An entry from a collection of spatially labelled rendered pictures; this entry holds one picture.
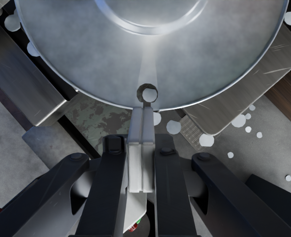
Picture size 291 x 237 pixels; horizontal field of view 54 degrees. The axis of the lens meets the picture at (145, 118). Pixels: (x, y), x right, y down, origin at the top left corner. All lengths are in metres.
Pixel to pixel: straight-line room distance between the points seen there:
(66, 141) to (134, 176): 0.31
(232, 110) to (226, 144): 0.81
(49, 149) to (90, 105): 0.09
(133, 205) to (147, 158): 0.33
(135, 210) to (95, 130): 0.14
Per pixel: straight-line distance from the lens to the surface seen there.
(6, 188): 1.23
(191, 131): 0.93
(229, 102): 0.31
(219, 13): 0.33
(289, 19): 0.51
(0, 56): 0.43
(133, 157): 0.15
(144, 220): 1.14
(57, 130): 0.46
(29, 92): 0.41
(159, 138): 0.17
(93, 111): 0.44
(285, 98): 1.07
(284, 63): 0.34
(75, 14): 0.33
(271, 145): 1.18
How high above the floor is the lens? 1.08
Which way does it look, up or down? 90 degrees down
